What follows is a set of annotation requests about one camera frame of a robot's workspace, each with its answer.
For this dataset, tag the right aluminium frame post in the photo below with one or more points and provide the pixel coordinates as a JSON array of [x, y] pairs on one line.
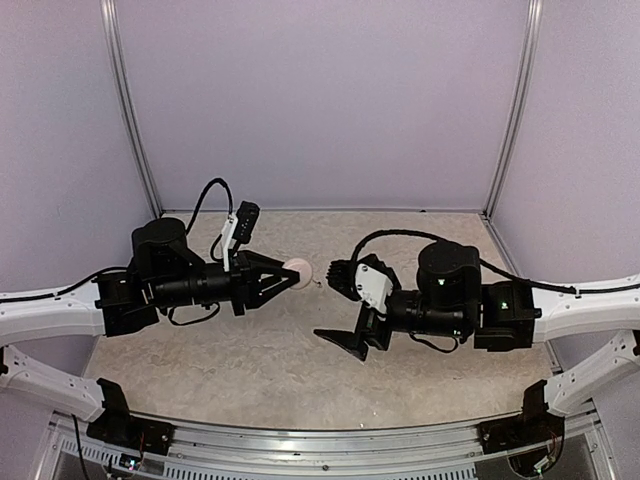
[[517, 107]]

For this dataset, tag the front aluminium rail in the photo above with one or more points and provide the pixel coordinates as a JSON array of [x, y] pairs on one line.
[[201, 450]]

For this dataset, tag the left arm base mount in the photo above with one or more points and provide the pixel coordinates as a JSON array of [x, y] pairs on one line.
[[116, 425]]

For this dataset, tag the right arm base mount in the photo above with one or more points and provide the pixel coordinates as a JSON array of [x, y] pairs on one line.
[[533, 424]]

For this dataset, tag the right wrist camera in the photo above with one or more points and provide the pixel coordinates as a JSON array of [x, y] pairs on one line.
[[370, 282]]

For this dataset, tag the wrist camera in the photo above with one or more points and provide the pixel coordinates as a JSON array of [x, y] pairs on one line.
[[370, 282], [237, 230]]

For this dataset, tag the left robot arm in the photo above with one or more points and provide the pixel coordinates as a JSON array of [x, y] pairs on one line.
[[164, 274]]

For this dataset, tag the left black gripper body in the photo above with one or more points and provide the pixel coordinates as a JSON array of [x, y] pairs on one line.
[[241, 285]]

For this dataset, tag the left aluminium frame post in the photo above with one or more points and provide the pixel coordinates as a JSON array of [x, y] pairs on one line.
[[114, 44]]

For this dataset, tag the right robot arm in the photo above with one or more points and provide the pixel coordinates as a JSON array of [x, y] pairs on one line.
[[451, 301]]

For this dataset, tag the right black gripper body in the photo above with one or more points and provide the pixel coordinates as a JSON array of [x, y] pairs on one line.
[[368, 327]]

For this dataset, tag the pink round charging case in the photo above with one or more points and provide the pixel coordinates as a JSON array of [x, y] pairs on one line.
[[304, 270]]

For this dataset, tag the aluminium frame post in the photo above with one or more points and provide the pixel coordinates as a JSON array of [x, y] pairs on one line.
[[114, 44], [517, 107]]

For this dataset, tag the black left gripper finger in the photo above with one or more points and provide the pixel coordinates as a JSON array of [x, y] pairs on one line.
[[260, 264], [268, 286]]

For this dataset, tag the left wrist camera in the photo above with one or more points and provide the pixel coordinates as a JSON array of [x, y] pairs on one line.
[[237, 230]]

